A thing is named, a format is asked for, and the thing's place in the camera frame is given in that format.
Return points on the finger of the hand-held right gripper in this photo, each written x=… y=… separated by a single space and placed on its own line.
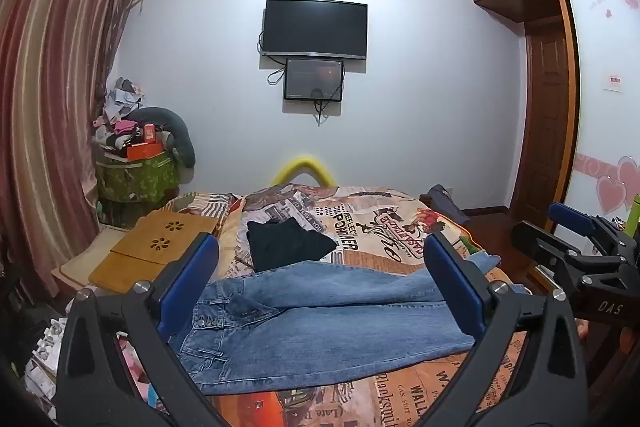
x=570 y=214
x=532 y=239

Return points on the wall television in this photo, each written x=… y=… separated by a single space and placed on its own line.
x=315 y=27

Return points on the striped curtain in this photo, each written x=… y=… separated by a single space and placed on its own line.
x=45 y=107

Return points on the yellow cushion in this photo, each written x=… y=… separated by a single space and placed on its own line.
x=302 y=162

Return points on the blue denim pants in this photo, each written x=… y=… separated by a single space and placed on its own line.
x=325 y=322

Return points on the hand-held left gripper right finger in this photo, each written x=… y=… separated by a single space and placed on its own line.
x=450 y=277

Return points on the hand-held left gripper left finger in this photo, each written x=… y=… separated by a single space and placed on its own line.
x=197 y=272

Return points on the green storage box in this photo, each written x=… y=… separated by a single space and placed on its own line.
x=140 y=177

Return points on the small wall monitor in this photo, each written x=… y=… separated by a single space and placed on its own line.
x=312 y=79

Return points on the wooden lap desk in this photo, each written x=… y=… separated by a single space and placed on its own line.
x=150 y=232

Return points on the white heart-print sliding door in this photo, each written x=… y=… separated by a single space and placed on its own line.
x=602 y=132

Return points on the pile of clothes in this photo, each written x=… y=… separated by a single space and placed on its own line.
x=120 y=102

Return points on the black folded garment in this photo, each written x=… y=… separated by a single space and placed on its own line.
x=285 y=244

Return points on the orange box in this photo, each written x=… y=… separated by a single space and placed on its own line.
x=144 y=151

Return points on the dark cloth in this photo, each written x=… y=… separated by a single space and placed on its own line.
x=447 y=204

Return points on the wooden door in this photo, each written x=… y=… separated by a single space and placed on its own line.
x=542 y=122

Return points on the grey pillow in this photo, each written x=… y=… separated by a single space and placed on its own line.
x=177 y=132

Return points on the green bottle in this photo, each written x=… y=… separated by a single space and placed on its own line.
x=634 y=212

